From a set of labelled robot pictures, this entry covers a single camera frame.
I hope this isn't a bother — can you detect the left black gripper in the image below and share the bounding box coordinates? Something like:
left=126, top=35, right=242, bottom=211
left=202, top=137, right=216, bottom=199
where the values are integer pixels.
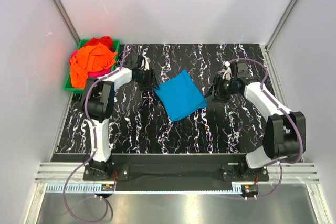
left=134, top=68, right=159, bottom=92

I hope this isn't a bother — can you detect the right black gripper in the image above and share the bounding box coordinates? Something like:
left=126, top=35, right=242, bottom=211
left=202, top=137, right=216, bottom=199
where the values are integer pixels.
left=203, top=74, right=238, bottom=103

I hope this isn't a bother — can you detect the blue t shirt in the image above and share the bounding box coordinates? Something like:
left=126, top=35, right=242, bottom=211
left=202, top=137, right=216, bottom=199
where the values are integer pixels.
left=154, top=70, right=207, bottom=122

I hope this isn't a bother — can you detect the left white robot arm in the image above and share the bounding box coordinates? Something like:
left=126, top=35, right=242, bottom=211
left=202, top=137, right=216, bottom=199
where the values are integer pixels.
left=81, top=53, right=159, bottom=180

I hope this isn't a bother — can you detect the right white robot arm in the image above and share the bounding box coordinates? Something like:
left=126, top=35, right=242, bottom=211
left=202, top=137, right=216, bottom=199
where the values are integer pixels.
left=206, top=59, right=306, bottom=180

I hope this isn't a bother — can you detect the pink t shirt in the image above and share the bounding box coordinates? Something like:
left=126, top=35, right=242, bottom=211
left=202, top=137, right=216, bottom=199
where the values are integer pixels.
left=69, top=56, right=111, bottom=80

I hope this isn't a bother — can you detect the orange t shirt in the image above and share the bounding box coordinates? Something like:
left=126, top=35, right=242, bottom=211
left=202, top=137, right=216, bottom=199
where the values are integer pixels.
left=69, top=43, right=118, bottom=89

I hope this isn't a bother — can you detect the red t shirt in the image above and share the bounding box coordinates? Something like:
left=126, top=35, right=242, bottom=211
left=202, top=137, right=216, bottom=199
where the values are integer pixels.
left=84, top=36, right=114, bottom=49

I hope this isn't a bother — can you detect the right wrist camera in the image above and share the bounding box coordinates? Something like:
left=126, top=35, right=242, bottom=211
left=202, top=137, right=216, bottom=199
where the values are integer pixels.
left=222, top=61, right=249, bottom=81

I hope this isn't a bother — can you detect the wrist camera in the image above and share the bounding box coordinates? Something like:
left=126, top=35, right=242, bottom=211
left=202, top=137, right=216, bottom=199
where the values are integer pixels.
left=139, top=56, right=150, bottom=71
left=222, top=61, right=249, bottom=81

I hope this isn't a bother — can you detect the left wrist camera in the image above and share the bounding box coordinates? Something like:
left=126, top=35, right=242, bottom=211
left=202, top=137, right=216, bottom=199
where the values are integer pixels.
left=139, top=56, right=150, bottom=71

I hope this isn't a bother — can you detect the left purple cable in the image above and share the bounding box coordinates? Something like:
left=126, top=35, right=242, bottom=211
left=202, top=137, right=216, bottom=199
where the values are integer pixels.
left=62, top=44, right=137, bottom=221

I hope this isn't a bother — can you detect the purple cable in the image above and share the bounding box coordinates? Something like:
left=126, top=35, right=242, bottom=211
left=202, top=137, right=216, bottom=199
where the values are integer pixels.
left=62, top=44, right=137, bottom=221
left=217, top=58, right=307, bottom=200

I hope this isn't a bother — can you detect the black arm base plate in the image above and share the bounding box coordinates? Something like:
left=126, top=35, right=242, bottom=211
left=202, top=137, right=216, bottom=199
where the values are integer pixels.
left=83, top=154, right=269, bottom=182

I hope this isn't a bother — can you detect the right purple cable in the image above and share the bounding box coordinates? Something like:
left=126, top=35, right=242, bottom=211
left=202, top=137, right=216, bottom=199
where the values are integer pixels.
left=217, top=58, right=307, bottom=200

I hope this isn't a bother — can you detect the white slotted cable duct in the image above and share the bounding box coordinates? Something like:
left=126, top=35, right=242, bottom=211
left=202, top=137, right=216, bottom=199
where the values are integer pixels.
left=46, top=182, right=242, bottom=195

